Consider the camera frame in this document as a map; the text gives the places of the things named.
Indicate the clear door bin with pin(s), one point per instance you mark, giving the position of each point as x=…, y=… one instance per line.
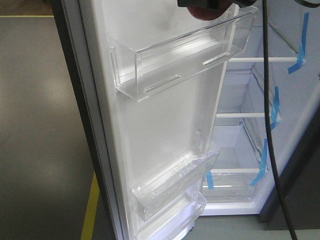
x=170, y=221
x=150, y=198
x=142, y=73

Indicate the fridge door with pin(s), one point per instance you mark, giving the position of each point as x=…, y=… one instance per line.
x=132, y=142

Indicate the clear crisper drawer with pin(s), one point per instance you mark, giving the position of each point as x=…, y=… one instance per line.
x=228, y=188

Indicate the red yellow apple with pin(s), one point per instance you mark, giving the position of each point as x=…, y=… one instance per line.
x=206, y=14

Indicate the yellow floor tape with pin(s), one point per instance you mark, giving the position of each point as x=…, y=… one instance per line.
x=46, y=170

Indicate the clear middle door bin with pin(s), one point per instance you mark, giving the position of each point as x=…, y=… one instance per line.
x=150, y=198

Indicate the clear upper door bin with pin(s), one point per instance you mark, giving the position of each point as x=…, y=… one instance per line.
x=142, y=73

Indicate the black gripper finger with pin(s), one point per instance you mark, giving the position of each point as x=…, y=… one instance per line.
x=213, y=4

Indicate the clear lower door bin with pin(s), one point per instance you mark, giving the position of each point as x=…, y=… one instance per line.
x=170, y=221

